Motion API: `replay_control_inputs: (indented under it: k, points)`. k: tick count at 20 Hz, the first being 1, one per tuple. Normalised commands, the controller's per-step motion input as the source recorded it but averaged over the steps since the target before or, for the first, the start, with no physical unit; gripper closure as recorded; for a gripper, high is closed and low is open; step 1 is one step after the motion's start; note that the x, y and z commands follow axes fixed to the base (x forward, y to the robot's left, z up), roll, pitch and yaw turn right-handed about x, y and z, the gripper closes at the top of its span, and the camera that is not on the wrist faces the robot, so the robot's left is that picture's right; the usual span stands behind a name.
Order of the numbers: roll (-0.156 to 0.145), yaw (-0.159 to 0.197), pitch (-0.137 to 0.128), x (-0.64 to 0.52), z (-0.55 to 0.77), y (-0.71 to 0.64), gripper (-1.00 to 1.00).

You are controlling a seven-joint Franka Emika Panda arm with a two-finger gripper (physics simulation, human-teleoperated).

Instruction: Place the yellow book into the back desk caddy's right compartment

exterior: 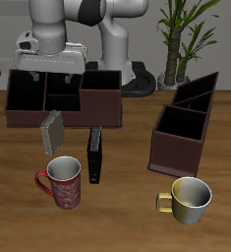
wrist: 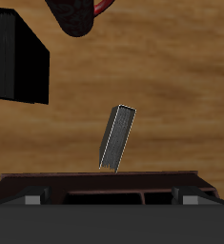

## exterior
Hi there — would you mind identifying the red patterned mug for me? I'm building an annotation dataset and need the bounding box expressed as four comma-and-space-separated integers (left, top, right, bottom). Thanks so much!
33, 155, 83, 211

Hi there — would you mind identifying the black book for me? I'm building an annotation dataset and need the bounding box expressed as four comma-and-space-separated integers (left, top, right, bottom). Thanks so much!
87, 126, 103, 185

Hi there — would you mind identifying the dark brown desk caddy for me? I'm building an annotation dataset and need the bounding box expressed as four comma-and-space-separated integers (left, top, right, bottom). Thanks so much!
146, 71, 220, 179
4, 68, 124, 129

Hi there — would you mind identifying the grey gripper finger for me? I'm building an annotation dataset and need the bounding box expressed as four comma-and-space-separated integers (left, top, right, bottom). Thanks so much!
64, 73, 75, 84
29, 71, 40, 83

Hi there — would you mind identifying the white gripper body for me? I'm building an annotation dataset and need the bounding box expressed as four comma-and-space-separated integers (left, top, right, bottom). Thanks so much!
14, 41, 88, 76

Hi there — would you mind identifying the green pot plant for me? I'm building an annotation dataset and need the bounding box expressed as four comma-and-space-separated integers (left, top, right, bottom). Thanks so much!
155, 0, 221, 93

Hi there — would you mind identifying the yellow and white mug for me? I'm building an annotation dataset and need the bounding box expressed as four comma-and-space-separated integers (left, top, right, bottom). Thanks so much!
155, 176, 213, 226

